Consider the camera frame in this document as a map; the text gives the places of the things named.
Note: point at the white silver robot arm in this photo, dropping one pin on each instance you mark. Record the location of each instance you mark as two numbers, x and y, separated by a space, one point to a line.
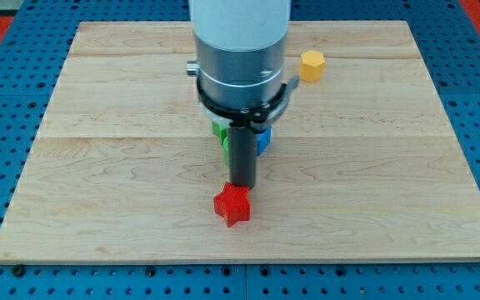
240 46

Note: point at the red star block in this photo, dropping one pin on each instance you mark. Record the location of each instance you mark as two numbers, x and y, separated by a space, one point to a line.
232 204

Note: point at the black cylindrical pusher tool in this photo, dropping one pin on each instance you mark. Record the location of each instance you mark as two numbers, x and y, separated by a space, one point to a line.
242 156

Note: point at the blue block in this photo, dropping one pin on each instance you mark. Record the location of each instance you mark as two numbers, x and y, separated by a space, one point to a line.
263 140

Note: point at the green block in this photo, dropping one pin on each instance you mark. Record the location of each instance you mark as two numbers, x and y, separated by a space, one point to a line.
222 133

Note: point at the yellow hexagon block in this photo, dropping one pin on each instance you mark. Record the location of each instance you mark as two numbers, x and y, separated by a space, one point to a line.
312 66

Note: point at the wooden board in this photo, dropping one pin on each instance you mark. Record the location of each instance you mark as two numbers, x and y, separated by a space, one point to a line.
363 167

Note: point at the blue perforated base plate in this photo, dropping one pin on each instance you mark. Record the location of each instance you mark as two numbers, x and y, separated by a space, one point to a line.
31 57

